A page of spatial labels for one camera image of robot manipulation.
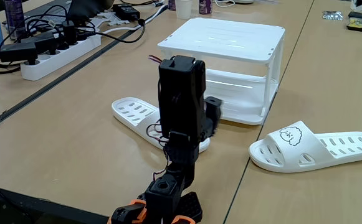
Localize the white slipper with dog print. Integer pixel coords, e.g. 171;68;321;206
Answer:
248;120;362;174
111;96;211;154

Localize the white two-tier shoe rack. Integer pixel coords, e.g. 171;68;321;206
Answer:
157;17;286;126

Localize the black power brick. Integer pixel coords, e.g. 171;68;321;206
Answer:
112;3;141;21

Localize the white flat printed part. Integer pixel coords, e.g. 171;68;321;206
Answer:
90;11;131;30

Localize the black power plug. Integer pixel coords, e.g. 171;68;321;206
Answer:
61;21;78;46
76;29;96;42

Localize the silver foil packet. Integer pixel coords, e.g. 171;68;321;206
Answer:
322;11;344;21

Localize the dark laptop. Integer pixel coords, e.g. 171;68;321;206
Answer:
24;0;116;27

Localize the white power strip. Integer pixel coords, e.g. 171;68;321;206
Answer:
20;34;102;82

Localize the black plug-in adapter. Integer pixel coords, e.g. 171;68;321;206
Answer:
21;32;57;55
0;42;40;66

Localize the tall purple drink can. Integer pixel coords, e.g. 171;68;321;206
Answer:
3;0;27;41

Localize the coiled white cable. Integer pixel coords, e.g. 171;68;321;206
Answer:
214;0;236;8

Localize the white power cable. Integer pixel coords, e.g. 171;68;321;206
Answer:
101;3;169;35

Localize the black cable with ferrite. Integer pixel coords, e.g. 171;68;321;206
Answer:
92;17;146;44

